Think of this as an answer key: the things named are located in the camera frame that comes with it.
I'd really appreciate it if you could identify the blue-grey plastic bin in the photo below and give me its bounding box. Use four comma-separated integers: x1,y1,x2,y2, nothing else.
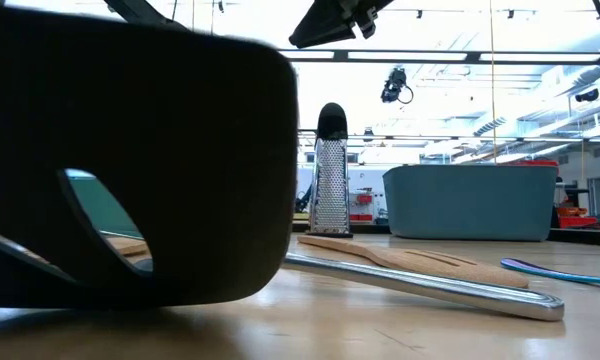
382,163,560,243

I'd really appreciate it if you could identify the black overhead camera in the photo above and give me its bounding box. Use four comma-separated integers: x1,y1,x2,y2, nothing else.
379,67,415,106

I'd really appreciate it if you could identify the red plastic container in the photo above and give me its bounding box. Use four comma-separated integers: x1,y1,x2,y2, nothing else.
499,159,560,168

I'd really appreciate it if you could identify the wooden slotted spatula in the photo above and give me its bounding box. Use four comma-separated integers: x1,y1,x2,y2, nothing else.
296,233,531,290

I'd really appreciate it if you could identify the steel box grater black handle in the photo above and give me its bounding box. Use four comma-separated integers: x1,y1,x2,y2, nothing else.
305,102,354,239

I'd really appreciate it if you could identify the black table frame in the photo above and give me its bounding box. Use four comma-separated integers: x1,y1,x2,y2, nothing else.
547,227,600,248

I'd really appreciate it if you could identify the black slotted turner steel handle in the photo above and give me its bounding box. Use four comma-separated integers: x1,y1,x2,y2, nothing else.
0,0,300,309

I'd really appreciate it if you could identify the black overhead frame bar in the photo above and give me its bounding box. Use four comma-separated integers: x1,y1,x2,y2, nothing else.
279,48,600,66

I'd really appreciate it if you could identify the black ceiling device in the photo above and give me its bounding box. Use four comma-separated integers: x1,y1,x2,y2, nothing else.
573,87,600,104

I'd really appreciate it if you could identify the yellow hanging power cord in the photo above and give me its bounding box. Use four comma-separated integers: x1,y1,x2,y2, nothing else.
488,0,498,164

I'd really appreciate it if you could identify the green plastic bin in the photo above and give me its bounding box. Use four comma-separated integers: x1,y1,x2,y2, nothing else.
62,167,144,239

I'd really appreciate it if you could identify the iridescent spoon with blue handle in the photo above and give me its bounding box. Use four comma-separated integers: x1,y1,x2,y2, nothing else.
499,256,600,287

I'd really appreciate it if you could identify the long metal utensil handle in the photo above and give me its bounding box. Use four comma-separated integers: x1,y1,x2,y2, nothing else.
283,251,566,323

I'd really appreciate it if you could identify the red crate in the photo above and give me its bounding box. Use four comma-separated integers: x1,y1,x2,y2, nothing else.
558,215,599,230

